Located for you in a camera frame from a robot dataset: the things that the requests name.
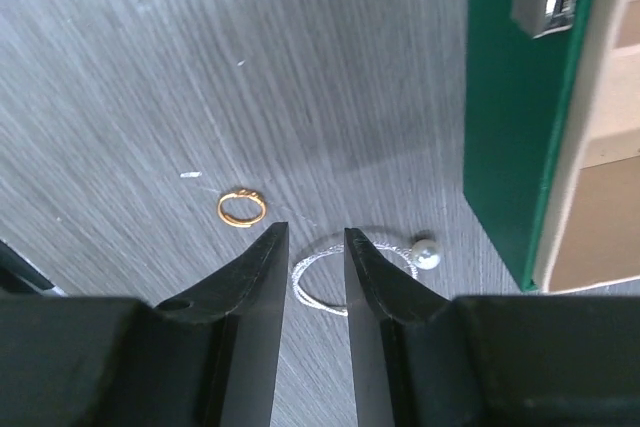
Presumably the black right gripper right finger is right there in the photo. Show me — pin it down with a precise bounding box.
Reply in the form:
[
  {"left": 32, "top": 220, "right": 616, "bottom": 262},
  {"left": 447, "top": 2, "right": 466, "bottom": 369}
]
[{"left": 344, "top": 228, "right": 455, "bottom": 426}]

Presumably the gold ring with stone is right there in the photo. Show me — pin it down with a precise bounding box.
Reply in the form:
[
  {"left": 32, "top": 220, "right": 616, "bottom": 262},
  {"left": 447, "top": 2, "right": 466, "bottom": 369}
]
[{"left": 216, "top": 188, "right": 268, "bottom": 229}]

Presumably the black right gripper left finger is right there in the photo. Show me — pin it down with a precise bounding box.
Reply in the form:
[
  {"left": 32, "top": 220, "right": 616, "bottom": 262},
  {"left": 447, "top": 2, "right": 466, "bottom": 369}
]
[{"left": 156, "top": 222, "right": 289, "bottom": 426}]

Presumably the green jewelry box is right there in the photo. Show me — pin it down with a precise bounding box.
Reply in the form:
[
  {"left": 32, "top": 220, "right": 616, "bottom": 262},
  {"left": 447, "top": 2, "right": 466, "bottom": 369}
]
[{"left": 463, "top": 0, "right": 639, "bottom": 293}]

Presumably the silver beaded bracelet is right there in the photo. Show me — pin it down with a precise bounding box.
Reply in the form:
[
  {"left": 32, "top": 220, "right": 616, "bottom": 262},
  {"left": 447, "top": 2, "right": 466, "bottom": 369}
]
[{"left": 291, "top": 234, "right": 442, "bottom": 317}]

